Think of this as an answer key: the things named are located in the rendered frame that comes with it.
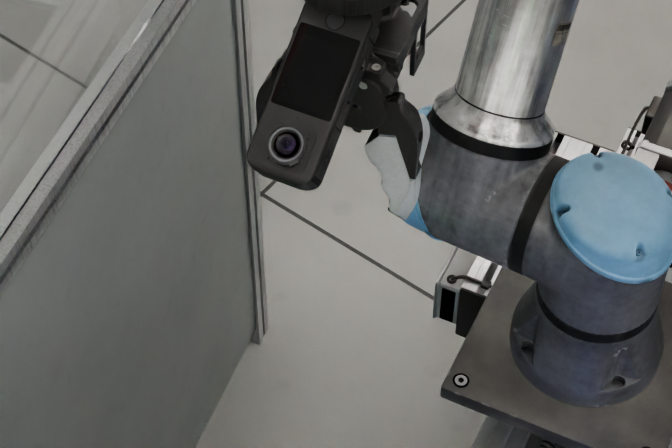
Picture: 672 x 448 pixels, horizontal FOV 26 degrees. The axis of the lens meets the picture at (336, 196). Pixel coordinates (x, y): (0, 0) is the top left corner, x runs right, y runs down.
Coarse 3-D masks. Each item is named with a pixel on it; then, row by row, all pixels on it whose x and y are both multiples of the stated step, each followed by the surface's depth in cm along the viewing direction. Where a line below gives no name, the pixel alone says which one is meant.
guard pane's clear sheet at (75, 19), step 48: (0, 0) 145; (48, 0) 154; (96, 0) 166; (144, 0) 178; (0, 48) 147; (48, 48) 158; (96, 48) 169; (0, 96) 150; (48, 96) 161; (96, 96) 173; (0, 144) 153; (48, 144) 164; (0, 192) 156
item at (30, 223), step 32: (192, 0) 189; (160, 32) 182; (128, 64) 177; (128, 96) 178; (96, 128) 171; (64, 160) 167; (64, 192) 168; (256, 192) 241; (32, 224) 162; (256, 224) 247; (0, 256) 158; (256, 256) 252; (0, 288) 159; (256, 288) 257; (256, 320) 265
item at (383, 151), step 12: (372, 132) 96; (372, 144) 95; (384, 144) 94; (396, 144) 94; (372, 156) 96; (384, 156) 95; (396, 156) 95; (420, 156) 99; (384, 168) 96; (396, 168) 96; (420, 168) 97; (384, 180) 97; (396, 180) 97; (408, 180) 96; (420, 180) 98; (396, 192) 98; (408, 192) 97; (396, 204) 99; (408, 204) 99; (408, 216) 101
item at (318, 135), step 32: (320, 32) 88; (352, 32) 88; (288, 64) 88; (320, 64) 88; (352, 64) 87; (288, 96) 88; (320, 96) 87; (352, 96) 89; (256, 128) 88; (288, 128) 87; (320, 128) 87; (256, 160) 87; (288, 160) 87; (320, 160) 87
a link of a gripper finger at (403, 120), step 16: (400, 96) 91; (400, 112) 92; (416, 112) 93; (384, 128) 93; (400, 128) 93; (416, 128) 93; (400, 144) 94; (416, 144) 93; (416, 160) 95; (416, 176) 96
